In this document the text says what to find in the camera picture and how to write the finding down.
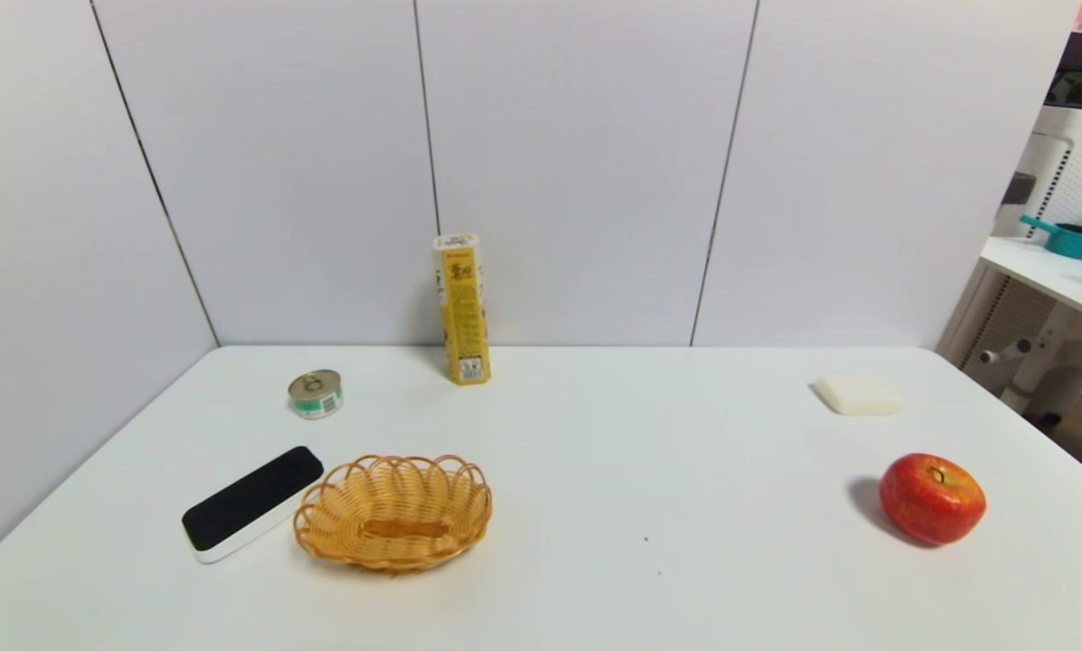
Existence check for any teal saucepan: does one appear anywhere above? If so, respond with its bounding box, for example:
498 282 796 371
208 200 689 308
1020 213 1082 259

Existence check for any small green label tin can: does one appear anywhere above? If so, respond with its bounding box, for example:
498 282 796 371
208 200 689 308
287 369 344 420

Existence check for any white side table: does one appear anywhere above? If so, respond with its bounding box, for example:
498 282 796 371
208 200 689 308
981 237 1082 426

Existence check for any black and white board eraser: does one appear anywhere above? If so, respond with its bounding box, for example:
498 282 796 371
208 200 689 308
182 445 325 565

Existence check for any white rectangular soap block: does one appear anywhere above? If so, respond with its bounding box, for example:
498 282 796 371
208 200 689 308
813 375 904 417

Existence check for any red apple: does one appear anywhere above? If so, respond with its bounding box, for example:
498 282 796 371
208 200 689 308
879 453 988 547

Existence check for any yellow potato chips box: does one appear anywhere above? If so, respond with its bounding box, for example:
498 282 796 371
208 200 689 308
432 232 493 387

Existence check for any yellow woven wicker basket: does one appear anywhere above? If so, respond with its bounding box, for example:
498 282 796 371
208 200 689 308
292 454 494 574

